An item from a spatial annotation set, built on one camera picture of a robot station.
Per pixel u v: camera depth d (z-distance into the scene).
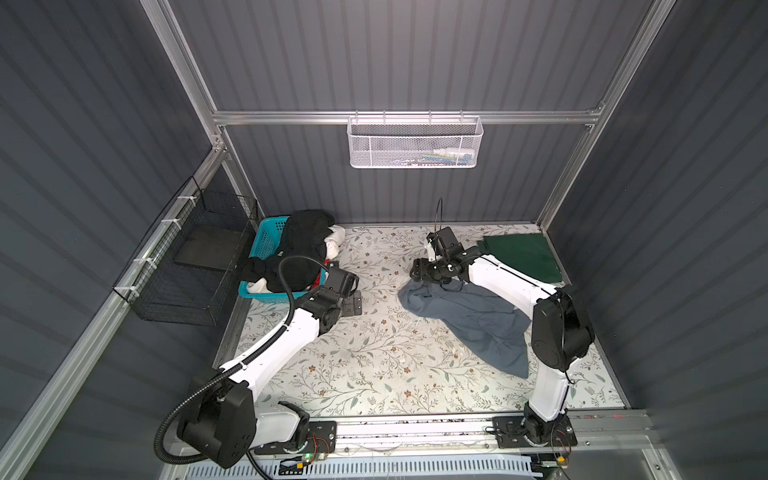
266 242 1.05
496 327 0.86
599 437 0.75
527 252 1.09
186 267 0.74
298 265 0.74
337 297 0.64
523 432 0.71
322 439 0.72
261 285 0.91
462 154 0.91
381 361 0.87
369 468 0.77
